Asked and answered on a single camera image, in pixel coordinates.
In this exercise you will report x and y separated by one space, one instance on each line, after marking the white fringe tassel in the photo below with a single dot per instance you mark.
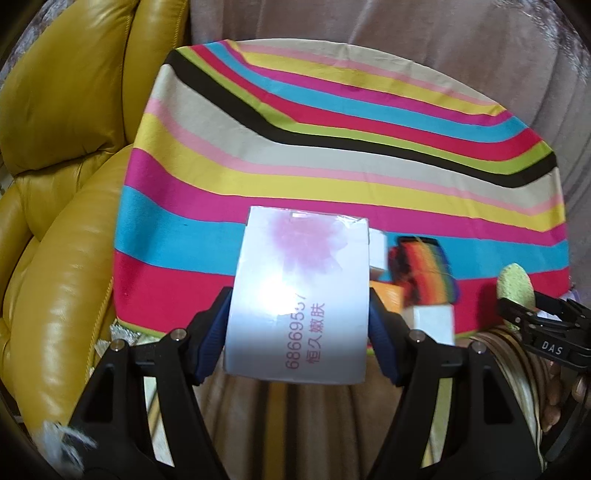
64 438

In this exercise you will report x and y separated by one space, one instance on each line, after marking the tall white box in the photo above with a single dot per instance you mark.
431 323

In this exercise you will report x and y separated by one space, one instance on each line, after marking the yellow leather sofa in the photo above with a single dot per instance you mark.
69 184

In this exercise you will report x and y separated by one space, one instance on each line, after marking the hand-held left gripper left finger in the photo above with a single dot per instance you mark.
214 341

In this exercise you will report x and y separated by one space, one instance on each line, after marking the white box pink flower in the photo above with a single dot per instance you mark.
300 300

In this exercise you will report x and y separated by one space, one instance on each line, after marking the striped beige plush cushion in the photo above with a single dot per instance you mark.
503 369

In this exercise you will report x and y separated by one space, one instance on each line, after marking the green round sponge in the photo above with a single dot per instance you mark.
515 284

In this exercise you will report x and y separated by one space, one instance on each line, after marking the rainbow striped pouch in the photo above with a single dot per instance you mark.
429 272

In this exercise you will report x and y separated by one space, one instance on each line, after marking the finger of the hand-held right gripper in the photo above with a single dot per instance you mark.
517 314
558 303

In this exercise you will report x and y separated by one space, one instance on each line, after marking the striped colourful cloth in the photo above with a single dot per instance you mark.
323 161

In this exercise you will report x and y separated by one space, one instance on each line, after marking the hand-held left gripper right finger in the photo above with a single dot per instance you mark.
383 341

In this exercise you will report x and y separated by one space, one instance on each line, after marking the white cube box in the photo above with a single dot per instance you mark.
377 249

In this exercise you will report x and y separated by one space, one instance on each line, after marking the orange small box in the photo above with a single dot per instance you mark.
392 295

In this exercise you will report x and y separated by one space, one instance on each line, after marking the person's right hand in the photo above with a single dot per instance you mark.
579 392

